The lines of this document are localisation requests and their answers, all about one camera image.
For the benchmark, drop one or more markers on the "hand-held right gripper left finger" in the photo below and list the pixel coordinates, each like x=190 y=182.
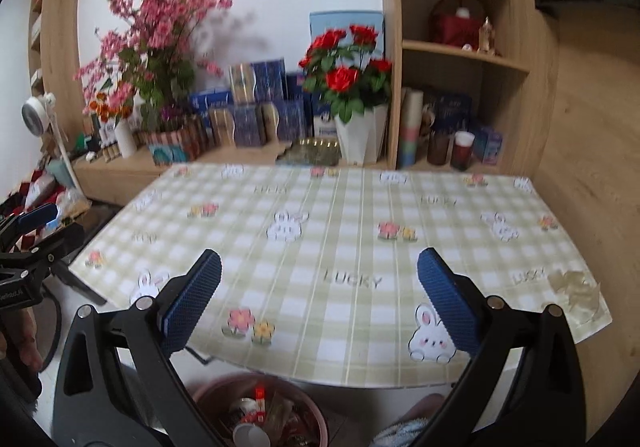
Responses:
x=192 y=299

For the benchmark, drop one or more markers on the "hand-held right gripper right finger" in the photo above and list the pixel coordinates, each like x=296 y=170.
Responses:
x=445 y=299

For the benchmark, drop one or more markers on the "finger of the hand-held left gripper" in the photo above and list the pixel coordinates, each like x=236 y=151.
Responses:
x=40 y=215
x=50 y=247

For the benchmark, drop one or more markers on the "red lighter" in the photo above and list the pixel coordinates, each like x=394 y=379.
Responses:
x=259 y=402

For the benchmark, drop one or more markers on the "pink plastic bin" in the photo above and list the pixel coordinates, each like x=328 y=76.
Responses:
x=312 y=399

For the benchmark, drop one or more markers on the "person's left hand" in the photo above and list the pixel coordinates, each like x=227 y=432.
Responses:
x=20 y=342

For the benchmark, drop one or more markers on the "red cloth pile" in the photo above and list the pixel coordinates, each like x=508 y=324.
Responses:
x=30 y=187

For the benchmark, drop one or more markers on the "dark metal table leg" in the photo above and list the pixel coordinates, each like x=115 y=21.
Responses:
x=80 y=284

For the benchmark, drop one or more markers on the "row of small bottles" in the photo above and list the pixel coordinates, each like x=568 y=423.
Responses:
x=107 y=153

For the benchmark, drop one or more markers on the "white desk fan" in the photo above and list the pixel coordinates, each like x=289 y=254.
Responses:
x=34 y=113

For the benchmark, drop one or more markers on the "white vase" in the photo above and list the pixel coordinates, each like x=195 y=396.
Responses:
x=125 y=138

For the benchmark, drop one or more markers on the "orange flower bunch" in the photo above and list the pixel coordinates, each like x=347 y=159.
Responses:
x=107 y=109

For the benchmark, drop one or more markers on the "green checked rabbit tablecloth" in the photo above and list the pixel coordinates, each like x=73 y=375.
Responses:
x=325 y=237

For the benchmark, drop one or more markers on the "person's fuzzy grey-blue clothing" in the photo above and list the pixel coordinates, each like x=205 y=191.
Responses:
x=400 y=433

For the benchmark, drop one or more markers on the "brown jar with white lid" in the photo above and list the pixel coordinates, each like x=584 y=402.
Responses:
x=463 y=152

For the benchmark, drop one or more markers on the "brown glass jar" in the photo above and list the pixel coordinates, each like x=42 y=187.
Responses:
x=440 y=148

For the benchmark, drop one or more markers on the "wavy planter basket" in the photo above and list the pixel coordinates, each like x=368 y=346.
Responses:
x=175 y=142

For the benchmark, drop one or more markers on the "small purple blue box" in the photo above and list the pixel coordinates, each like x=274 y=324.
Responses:
x=487 y=144

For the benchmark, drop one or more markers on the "stack of coloured paper cups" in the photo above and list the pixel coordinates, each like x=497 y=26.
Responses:
x=410 y=127

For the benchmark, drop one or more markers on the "small bear figure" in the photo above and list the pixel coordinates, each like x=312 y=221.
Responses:
x=426 y=121

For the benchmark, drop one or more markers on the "white faceted flower pot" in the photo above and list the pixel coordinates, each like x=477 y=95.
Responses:
x=362 y=137

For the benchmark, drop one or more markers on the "narrow wooden shelf column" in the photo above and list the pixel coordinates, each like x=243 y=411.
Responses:
x=57 y=27

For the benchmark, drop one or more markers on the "dark blue shelf box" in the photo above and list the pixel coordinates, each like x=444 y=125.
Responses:
x=452 y=109

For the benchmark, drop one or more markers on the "flat blue box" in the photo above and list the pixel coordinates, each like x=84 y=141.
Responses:
x=210 y=102

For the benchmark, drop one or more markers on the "blue box with white label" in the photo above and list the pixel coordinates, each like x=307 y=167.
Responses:
x=322 y=122

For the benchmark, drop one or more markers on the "pink blossom arrangement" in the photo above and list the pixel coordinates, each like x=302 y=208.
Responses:
x=155 y=17

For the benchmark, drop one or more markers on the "plain dark blue box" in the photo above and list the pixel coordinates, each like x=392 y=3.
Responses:
x=295 y=86

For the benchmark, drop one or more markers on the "red rose plant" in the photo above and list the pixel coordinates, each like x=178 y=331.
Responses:
x=345 y=72

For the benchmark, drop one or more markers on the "wooden shelf unit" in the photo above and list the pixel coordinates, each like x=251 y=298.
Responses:
x=390 y=52

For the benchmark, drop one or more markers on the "small glass bottle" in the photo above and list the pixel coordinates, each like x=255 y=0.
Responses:
x=487 y=38

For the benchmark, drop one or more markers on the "red basket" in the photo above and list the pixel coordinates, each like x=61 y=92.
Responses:
x=457 y=26

